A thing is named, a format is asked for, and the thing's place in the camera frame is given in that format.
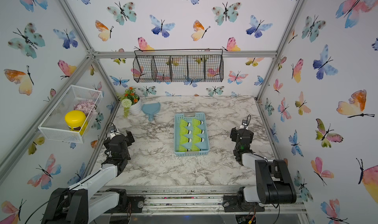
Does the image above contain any yellow shuttlecock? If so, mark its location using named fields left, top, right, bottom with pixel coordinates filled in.
left=193, top=135, right=204, bottom=144
left=191, top=143, right=201, bottom=152
left=192, top=118, right=204, bottom=126
left=180, top=119, right=191, bottom=127
left=179, top=127, right=192, bottom=136
left=193, top=126, right=204, bottom=135
left=178, top=145, right=190, bottom=152
left=179, top=135, right=192, bottom=145

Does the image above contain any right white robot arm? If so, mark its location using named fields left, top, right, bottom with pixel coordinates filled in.
left=230, top=127, right=297, bottom=209

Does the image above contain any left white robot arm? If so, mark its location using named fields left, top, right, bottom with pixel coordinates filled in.
left=41, top=131, right=135, bottom=224

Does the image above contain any light blue perforated storage box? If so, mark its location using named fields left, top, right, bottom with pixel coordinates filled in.
left=174, top=112, right=210, bottom=157

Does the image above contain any light blue plastic scoop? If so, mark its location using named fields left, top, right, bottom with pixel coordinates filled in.
left=142, top=102, right=161, bottom=122

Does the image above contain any yellow lidded jar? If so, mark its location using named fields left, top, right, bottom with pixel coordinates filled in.
left=65, top=110, right=88, bottom=135

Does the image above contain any white pot with artificial plant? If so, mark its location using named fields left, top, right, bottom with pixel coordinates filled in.
left=120, top=87, right=142, bottom=118

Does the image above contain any pink flower bundle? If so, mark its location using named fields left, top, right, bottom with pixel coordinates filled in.
left=74, top=99, right=97, bottom=117

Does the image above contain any white wire wall basket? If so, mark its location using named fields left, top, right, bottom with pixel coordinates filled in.
left=38, top=85, right=103, bottom=143

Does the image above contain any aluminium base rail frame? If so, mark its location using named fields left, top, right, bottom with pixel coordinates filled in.
left=89, top=186, right=311, bottom=224

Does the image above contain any black wire wall basket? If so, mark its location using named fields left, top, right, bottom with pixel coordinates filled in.
left=132, top=49, right=224, bottom=85

